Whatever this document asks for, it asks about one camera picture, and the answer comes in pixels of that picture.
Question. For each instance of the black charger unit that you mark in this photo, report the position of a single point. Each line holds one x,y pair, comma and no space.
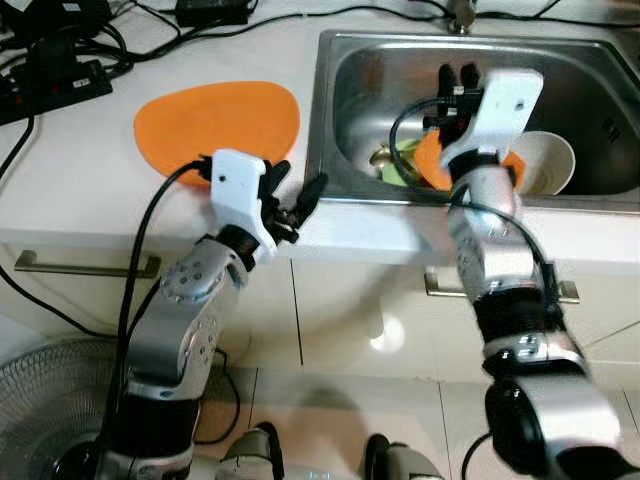
50,18

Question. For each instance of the black power strip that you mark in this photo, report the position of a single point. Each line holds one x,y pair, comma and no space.
55,90

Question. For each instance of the steel faucet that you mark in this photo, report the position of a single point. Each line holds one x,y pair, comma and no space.
462,15

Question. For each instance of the stainless steel sink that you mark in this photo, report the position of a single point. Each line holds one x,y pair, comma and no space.
370,90

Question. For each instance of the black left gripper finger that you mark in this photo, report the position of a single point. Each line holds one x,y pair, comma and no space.
277,178
309,198

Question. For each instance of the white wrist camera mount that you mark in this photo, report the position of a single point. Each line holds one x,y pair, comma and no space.
505,105
235,185

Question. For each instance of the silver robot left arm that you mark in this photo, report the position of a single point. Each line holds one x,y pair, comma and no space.
190,300

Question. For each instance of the grey floor fan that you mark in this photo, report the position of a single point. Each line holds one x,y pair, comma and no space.
45,410

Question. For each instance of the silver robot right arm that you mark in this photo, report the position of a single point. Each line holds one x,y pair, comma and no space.
490,250

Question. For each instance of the black power adapter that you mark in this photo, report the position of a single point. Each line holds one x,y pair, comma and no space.
212,12

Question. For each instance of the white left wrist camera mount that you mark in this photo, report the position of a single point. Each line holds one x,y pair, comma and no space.
235,185

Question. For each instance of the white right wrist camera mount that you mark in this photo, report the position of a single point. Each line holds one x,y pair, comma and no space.
505,105

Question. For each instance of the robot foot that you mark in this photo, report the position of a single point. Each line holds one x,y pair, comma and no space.
250,455
405,460

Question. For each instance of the orange plastic bowl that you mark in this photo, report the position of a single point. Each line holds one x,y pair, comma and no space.
432,165

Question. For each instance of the light green plate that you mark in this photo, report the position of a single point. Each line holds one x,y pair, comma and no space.
402,172

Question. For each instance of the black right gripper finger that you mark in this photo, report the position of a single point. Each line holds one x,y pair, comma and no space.
448,82
470,76

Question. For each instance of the orange plastic plate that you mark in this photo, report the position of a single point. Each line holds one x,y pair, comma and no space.
220,120

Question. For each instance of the white ceramic bowl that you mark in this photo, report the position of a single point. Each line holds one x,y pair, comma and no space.
550,160

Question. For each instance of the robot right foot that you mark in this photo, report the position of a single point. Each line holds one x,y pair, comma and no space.
405,460

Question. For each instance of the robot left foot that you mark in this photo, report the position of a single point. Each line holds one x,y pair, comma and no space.
250,455

